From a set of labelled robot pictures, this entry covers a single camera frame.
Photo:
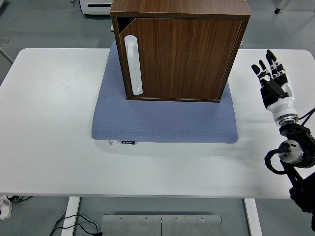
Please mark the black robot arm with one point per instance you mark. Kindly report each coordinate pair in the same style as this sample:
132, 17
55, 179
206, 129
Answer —
299, 140

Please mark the white mat tag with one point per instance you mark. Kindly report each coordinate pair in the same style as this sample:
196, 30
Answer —
112, 142

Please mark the white floor appliance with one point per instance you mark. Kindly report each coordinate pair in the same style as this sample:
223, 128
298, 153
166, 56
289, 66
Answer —
96, 9

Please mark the white table leg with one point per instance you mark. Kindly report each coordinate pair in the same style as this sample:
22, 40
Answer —
253, 218
71, 216

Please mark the white power strip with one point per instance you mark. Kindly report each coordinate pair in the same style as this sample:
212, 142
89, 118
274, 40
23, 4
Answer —
5, 209

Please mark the clear floor plate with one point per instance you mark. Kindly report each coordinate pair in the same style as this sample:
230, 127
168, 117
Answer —
4, 41

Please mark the blue-grey mesh mat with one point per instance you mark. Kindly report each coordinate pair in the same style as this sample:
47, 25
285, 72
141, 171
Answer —
160, 123

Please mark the grey metal plate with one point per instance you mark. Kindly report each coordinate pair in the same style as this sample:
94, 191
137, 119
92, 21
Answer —
192, 226
131, 226

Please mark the brown wooden cabinet door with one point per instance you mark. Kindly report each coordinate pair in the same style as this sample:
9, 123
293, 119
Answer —
187, 59

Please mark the black chair caster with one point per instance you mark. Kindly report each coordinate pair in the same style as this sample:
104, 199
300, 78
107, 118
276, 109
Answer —
277, 10

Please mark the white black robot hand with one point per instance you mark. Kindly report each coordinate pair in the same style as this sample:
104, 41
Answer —
281, 104

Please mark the brown wooden cabinet body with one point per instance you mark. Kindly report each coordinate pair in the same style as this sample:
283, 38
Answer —
177, 7

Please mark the grey chair leg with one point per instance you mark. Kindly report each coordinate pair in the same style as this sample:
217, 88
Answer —
7, 57

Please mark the black mat label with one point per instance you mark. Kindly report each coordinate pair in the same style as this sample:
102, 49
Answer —
128, 142

